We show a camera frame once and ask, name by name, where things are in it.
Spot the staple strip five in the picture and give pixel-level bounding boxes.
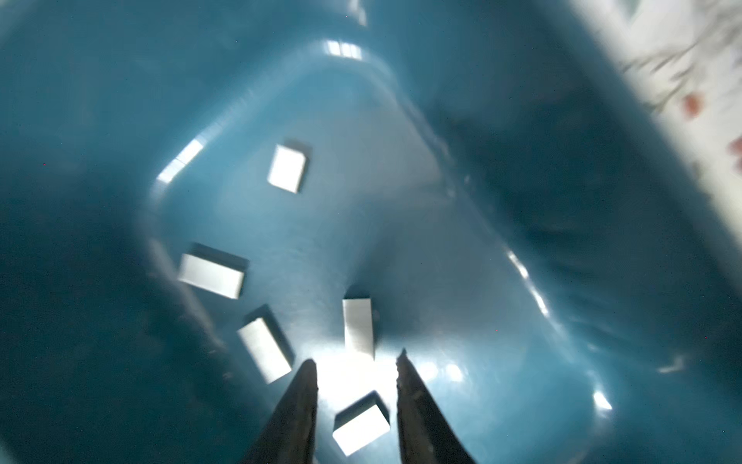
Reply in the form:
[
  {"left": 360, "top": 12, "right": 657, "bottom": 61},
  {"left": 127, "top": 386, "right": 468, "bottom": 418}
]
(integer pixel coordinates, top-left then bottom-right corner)
[{"left": 238, "top": 318, "right": 292, "bottom": 384}]

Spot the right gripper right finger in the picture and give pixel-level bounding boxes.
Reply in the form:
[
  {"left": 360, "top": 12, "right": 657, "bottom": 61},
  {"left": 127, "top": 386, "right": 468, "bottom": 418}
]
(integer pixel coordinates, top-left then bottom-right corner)
[{"left": 396, "top": 349, "right": 475, "bottom": 464}]

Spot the staple strip one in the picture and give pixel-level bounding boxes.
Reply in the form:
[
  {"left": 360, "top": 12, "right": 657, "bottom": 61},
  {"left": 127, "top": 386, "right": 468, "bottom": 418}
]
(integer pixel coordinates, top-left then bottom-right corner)
[{"left": 268, "top": 145, "right": 307, "bottom": 194}]

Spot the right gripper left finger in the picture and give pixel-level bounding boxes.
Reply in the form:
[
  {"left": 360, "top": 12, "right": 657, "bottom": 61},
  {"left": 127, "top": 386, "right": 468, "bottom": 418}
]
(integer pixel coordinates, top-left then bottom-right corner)
[{"left": 241, "top": 360, "right": 318, "bottom": 464}]

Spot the staple strip four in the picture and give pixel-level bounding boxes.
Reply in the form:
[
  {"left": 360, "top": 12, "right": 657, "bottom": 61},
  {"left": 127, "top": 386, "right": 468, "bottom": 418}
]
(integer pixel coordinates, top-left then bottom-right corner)
[{"left": 332, "top": 404, "right": 390, "bottom": 456}]

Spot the staple strip two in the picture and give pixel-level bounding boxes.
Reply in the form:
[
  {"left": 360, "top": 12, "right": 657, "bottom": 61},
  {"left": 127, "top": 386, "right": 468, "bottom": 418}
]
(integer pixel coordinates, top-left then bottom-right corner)
[{"left": 342, "top": 299, "right": 375, "bottom": 359}]

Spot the teal plastic tray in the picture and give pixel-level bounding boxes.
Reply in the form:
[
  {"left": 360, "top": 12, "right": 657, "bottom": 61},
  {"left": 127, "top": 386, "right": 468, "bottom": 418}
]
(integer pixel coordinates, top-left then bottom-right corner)
[{"left": 1, "top": 1, "right": 741, "bottom": 463}]

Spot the staple strip three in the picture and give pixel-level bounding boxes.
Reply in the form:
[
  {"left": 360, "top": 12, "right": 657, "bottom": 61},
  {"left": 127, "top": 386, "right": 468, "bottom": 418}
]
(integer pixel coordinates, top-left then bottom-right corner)
[{"left": 178, "top": 254, "right": 245, "bottom": 300}]

